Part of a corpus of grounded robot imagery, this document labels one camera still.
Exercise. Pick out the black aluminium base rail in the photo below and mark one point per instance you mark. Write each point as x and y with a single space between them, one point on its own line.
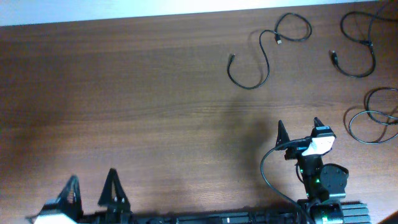
347 213

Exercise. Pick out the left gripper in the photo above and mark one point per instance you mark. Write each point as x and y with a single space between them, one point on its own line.
112 216

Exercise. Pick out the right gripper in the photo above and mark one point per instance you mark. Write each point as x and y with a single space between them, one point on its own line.
296 151

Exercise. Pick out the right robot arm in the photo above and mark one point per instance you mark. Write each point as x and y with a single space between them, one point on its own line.
324 183

